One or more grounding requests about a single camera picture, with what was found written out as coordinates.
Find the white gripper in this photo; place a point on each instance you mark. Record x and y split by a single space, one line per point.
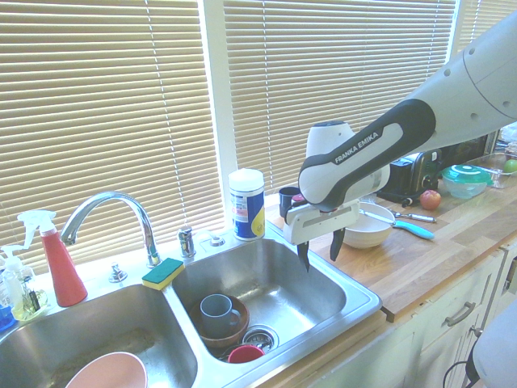
315 224

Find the silver butter knife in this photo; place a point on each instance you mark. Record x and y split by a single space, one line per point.
377 217

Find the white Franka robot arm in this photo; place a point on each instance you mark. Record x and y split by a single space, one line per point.
363 153

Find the stainless steel double sink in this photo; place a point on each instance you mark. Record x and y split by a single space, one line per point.
282 291

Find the white sink hole cap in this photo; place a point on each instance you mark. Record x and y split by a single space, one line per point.
216 241

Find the white ceramic bowl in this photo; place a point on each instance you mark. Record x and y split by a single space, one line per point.
363 236

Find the black cup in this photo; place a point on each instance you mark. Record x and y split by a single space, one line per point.
287 195

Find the white wipes canister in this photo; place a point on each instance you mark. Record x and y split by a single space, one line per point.
246 206

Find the metal drain strainer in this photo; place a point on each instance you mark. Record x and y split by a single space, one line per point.
258 335

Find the silver metal utensil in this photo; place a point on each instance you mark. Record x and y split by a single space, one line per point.
424 218

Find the black chrome toaster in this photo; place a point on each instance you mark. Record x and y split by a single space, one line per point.
408 178

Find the red apple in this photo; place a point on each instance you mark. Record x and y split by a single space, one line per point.
430 200

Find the gray mug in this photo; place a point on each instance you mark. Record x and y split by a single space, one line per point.
216 315

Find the red cup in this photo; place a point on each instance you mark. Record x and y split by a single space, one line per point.
244 355

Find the chrome soap dispenser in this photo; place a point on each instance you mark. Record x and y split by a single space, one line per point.
187 242

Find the brown wooden bowl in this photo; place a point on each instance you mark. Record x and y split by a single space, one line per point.
210 342

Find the cream kitchen cabinet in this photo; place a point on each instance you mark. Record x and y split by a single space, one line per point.
436 347

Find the clear container green lid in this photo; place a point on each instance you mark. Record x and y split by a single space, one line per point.
464 182

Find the yellow green sponge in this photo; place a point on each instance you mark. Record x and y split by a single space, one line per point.
161 275

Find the clear plastic tray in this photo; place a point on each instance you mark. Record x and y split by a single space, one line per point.
484 159

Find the chrome gooseneck faucet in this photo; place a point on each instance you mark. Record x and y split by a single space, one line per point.
133 204

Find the small chrome faucet knob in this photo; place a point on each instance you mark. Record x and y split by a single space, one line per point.
117 274

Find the green apple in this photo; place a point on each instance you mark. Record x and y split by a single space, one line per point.
511 165

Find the pink bowl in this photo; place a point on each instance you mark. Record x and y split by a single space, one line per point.
109 372

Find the wide beige window blind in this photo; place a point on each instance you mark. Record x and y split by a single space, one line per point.
101 121

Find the red spray bottle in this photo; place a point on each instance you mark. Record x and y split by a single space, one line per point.
60 275

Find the narrow beige window blind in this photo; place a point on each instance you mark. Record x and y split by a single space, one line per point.
484 20

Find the clear pump bottle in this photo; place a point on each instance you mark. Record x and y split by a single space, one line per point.
12 283

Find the blue bottle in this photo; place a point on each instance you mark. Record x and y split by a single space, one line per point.
5 319

